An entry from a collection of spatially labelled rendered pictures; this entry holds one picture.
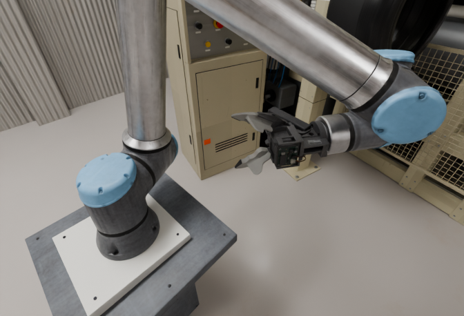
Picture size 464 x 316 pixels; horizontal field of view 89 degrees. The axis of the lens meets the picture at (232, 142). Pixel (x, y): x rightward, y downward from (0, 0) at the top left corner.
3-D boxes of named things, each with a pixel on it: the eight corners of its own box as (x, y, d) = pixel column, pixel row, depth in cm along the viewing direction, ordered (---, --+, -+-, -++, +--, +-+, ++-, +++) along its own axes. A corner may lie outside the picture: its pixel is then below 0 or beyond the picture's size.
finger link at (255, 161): (237, 181, 54) (270, 159, 51) (233, 163, 59) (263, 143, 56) (245, 187, 56) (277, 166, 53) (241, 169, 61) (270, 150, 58)
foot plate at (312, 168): (274, 161, 198) (274, 159, 197) (297, 151, 209) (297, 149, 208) (296, 181, 180) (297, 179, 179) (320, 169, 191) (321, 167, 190)
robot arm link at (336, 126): (333, 106, 55) (325, 139, 61) (313, 109, 54) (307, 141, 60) (354, 128, 48) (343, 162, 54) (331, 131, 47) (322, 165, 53)
